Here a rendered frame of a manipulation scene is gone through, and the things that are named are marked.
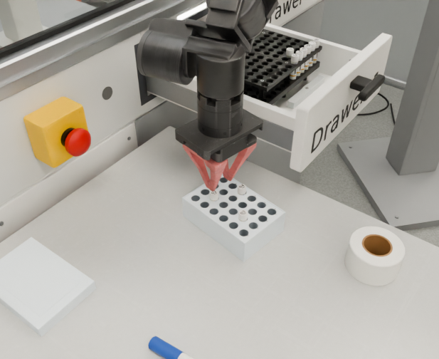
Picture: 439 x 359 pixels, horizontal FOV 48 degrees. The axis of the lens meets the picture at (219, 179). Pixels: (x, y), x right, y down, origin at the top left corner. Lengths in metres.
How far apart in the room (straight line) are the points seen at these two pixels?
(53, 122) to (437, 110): 1.48
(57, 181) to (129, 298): 0.25
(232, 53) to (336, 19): 2.17
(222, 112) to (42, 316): 0.32
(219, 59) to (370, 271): 0.32
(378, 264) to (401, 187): 1.35
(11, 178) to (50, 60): 0.17
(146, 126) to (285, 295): 0.42
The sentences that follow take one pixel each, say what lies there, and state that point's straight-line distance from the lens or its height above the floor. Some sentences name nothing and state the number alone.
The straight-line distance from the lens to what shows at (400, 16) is 2.59.
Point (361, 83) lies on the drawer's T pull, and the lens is 0.78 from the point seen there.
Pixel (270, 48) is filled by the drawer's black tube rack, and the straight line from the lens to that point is 0.88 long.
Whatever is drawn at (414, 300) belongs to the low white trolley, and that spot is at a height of 0.76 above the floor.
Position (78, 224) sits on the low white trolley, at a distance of 0.75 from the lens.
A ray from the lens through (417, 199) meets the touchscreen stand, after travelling 1.97.
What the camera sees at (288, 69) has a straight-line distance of 0.82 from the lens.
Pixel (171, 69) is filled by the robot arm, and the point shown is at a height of 1.00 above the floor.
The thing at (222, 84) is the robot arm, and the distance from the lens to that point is 0.58.
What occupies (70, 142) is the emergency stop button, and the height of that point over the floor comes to 0.89.
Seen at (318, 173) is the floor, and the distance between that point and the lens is 2.03.
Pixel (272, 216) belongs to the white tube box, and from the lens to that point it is 0.69.
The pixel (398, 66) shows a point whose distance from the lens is 2.67.
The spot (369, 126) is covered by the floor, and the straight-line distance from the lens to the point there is 2.36.
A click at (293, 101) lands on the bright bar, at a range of 0.83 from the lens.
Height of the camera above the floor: 1.28
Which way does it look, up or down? 41 degrees down
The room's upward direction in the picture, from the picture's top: straight up
